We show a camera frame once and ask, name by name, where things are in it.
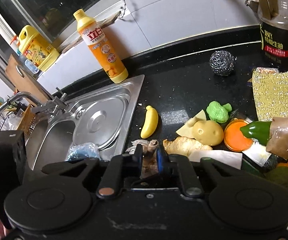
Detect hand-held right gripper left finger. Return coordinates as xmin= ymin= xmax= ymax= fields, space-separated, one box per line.
xmin=42 ymin=145 xmax=143 ymax=198

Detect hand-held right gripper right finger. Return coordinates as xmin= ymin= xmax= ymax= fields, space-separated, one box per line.
xmin=156 ymin=146 xmax=246 ymax=198

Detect brown scrap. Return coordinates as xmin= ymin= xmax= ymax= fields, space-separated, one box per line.
xmin=126 ymin=139 xmax=160 ymax=177

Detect toy ginger root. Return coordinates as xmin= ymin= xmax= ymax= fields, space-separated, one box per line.
xmin=163 ymin=137 xmax=213 ymax=157

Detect yellow toy banana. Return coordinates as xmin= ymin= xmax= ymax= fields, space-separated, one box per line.
xmin=140 ymin=105 xmax=159 ymax=139

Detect toy apple wedge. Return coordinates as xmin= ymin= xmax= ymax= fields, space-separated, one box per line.
xmin=176 ymin=109 xmax=207 ymax=138

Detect toy potato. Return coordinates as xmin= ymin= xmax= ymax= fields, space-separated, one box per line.
xmin=193 ymin=120 xmax=224 ymax=146

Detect blue bin with plastic liner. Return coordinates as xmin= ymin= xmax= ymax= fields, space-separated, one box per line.
xmin=66 ymin=142 xmax=100 ymax=162

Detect white paper napkin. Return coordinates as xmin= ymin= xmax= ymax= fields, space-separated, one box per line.
xmin=189 ymin=150 xmax=243 ymax=170

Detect green toy broccoli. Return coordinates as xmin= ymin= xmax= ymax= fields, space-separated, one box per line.
xmin=206 ymin=101 xmax=233 ymax=123

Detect orange round lid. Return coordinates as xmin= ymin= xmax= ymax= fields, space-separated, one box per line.
xmin=224 ymin=119 xmax=255 ymax=152

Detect green toy cucumber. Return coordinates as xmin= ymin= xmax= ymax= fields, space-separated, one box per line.
xmin=240 ymin=121 xmax=272 ymax=146

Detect brown plastic bag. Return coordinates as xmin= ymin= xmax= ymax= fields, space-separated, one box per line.
xmin=266 ymin=116 xmax=288 ymax=160

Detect gold glitter scouring cloth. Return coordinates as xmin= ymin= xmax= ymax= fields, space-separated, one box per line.
xmin=252 ymin=69 xmax=288 ymax=122

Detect stainless steel sink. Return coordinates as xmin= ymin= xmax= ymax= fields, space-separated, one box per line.
xmin=25 ymin=74 xmax=145 ymax=170

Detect dish rack with basket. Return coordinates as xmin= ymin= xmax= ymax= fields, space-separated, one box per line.
xmin=16 ymin=104 xmax=38 ymax=140

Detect curved steel faucet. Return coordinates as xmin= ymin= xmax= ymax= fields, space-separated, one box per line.
xmin=0 ymin=92 xmax=67 ymax=128

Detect wooden cutting board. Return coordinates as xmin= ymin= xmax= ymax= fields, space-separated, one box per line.
xmin=5 ymin=54 xmax=52 ymax=100

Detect thin steel tap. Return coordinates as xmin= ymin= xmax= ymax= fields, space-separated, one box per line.
xmin=55 ymin=86 xmax=68 ymax=112

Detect orange dish soap bottle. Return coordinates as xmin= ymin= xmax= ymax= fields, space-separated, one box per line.
xmin=73 ymin=9 xmax=129 ymax=84

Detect steel wool scrubber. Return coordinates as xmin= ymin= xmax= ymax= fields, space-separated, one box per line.
xmin=210 ymin=51 xmax=236 ymax=76

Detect yellow detergent jug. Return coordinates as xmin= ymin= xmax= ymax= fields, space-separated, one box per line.
xmin=17 ymin=25 xmax=59 ymax=72

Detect green toy leaves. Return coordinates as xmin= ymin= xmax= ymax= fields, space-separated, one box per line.
xmin=264 ymin=167 xmax=288 ymax=202

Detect silver snack wrapper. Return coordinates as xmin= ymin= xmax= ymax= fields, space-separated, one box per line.
xmin=254 ymin=67 xmax=280 ymax=75

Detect large soy sauce bottle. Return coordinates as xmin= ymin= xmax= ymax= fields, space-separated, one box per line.
xmin=258 ymin=0 xmax=288 ymax=70

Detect window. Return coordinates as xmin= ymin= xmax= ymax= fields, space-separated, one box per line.
xmin=0 ymin=0 xmax=117 ymax=49

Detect wall cable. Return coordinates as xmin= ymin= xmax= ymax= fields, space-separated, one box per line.
xmin=108 ymin=0 xmax=140 ymax=22

